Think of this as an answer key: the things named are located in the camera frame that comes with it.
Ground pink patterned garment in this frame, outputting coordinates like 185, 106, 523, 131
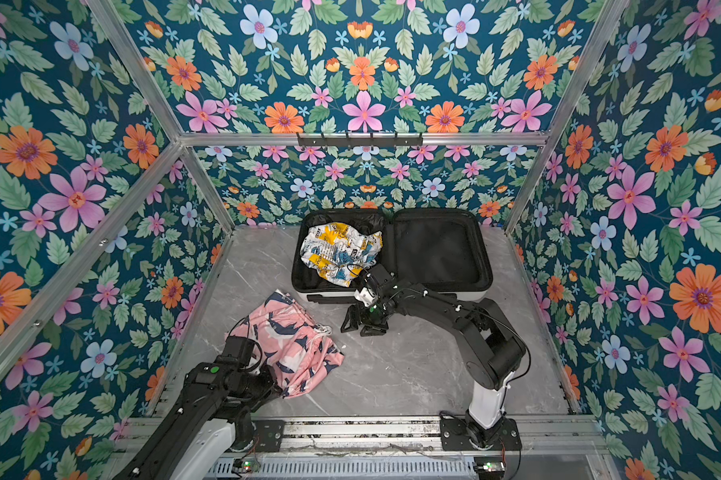
230, 290, 344, 398

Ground white yellow printed garment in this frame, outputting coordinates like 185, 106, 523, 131
300, 222, 383, 287

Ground white hard-shell suitcase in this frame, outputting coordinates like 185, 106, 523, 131
298, 208, 493, 300

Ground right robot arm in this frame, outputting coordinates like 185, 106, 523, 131
342, 265, 531, 450

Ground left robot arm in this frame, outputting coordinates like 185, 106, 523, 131
114, 336, 280, 479

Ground left small circuit board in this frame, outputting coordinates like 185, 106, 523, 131
232, 458, 260, 475

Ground small circuit board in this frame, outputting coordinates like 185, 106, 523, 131
473, 458, 506, 480
232, 458, 260, 475

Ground right small circuit board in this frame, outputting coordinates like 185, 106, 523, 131
473, 458, 506, 480

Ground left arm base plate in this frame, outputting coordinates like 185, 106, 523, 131
234, 420, 286, 454

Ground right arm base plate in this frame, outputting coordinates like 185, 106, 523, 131
438, 411, 522, 452

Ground white slotted cable duct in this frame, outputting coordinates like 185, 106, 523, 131
204, 457, 478, 479

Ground black wall hook rack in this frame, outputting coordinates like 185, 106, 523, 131
296, 133, 424, 148

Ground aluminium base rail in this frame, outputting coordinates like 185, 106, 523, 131
113, 415, 610, 460

